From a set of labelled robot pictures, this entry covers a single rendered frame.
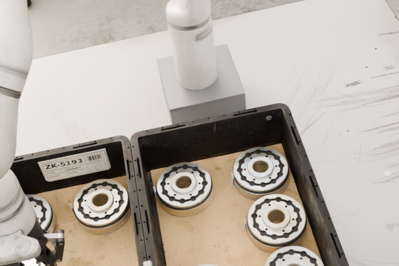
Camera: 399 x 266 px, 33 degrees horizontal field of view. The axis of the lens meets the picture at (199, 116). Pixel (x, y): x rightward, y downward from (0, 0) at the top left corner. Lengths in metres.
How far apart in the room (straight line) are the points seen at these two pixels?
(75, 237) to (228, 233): 0.28
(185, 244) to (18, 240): 0.32
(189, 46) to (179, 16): 0.08
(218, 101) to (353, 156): 0.31
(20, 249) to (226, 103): 0.63
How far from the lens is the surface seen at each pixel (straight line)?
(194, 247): 1.20
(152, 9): 3.00
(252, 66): 1.66
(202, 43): 1.38
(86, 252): 1.23
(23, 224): 1.03
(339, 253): 1.07
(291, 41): 1.72
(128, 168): 1.21
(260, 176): 1.23
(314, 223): 1.17
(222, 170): 1.29
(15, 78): 0.91
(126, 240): 1.23
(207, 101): 1.44
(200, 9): 1.33
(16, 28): 0.92
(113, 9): 3.04
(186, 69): 1.43
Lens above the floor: 1.85
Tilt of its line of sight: 48 degrees down
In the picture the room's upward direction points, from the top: 8 degrees counter-clockwise
